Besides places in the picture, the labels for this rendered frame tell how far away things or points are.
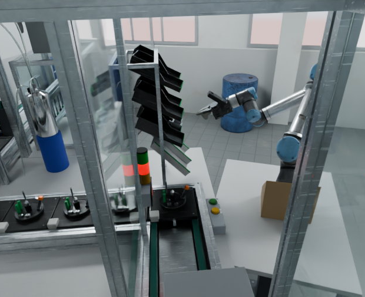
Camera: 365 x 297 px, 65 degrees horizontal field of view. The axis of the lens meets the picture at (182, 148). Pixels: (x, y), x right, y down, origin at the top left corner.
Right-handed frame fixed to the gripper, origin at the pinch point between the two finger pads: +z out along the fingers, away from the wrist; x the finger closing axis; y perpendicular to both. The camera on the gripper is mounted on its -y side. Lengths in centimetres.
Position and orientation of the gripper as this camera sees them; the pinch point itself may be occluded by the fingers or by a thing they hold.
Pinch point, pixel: (197, 112)
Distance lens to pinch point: 173.4
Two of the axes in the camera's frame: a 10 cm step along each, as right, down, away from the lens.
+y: 4.4, 7.9, 4.2
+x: 0.9, -5.1, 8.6
